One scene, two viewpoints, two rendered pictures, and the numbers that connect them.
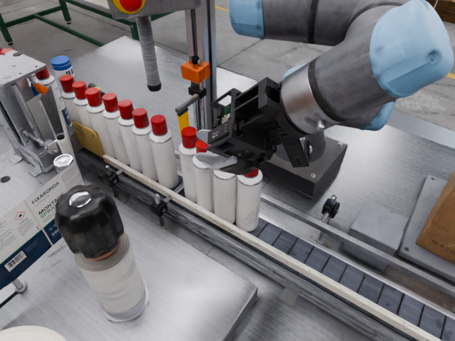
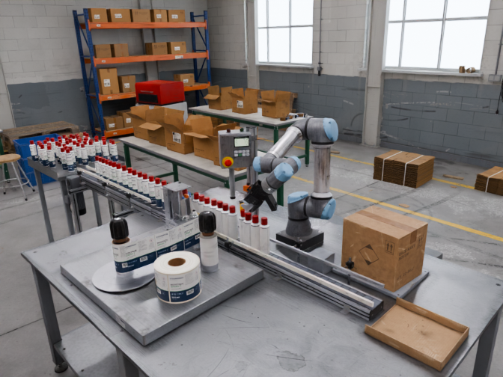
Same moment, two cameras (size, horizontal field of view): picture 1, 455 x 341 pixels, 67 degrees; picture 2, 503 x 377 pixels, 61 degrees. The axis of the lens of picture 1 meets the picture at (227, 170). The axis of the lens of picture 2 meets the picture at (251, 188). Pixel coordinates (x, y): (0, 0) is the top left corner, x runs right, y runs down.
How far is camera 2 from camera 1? 155 cm
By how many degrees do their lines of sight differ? 26
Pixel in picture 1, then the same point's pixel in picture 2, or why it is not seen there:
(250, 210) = (264, 241)
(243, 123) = (253, 191)
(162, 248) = (227, 257)
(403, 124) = not seen: hidden behind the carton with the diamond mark
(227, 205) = (255, 240)
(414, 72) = (281, 175)
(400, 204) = not seen: hidden behind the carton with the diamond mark
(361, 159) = (334, 242)
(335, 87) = (269, 179)
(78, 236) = (204, 221)
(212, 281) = (245, 266)
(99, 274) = (206, 240)
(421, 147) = not seen: hidden behind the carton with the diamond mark
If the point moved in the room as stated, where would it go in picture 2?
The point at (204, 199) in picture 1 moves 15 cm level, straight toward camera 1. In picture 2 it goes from (247, 240) to (244, 253)
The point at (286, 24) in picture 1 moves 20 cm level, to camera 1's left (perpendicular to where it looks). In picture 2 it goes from (266, 168) to (224, 167)
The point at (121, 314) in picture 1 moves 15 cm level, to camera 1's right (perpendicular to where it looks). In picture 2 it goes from (209, 268) to (239, 271)
